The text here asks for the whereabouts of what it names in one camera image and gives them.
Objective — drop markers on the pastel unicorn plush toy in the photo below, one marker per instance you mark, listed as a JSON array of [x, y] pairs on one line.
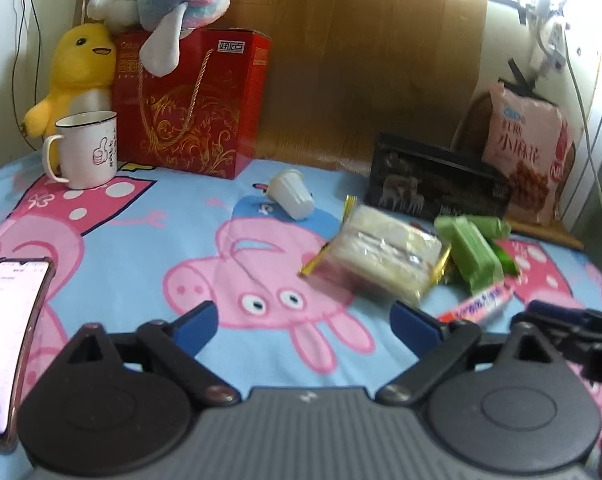
[[167, 22]]

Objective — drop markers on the red gift box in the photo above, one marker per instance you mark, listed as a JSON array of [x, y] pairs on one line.
[[201, 118]]

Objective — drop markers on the green foil snack packet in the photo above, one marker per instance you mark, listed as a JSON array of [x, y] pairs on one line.
[[509, 266]]

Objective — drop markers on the white enamel mug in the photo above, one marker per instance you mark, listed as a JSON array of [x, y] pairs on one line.
[[82, 152]]

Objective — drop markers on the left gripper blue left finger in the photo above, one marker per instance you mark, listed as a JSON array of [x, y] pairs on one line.
[[186, 336]]

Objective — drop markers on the light green snack packet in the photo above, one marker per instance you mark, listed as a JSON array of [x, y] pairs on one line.
[[471, 239]]

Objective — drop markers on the smartphone with pink case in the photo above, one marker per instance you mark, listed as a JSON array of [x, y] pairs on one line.
[[23, 288]]

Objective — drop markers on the pink white candy bar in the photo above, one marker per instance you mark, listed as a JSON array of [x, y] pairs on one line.
[[480, 308]]

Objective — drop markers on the yellow duck plush toy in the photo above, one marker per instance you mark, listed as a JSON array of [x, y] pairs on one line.
[[81, 76]]

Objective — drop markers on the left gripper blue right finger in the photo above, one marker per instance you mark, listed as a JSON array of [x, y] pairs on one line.
[[421, 333]]

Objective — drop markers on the black sheep-print tin box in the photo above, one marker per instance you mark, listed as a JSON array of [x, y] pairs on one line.
[[426, 181]]

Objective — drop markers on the clear sandwich cake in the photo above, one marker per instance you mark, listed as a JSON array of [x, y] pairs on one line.
[[374, 253]]

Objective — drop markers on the pink fried-twist snack bag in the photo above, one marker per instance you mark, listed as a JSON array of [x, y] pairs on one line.
[[528, 142]]

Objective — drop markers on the white wall power adapter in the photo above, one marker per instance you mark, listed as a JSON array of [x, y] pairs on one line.
[[549, 33]]

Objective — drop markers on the white jelly cup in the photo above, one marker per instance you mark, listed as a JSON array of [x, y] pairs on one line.
[[289, 191]]

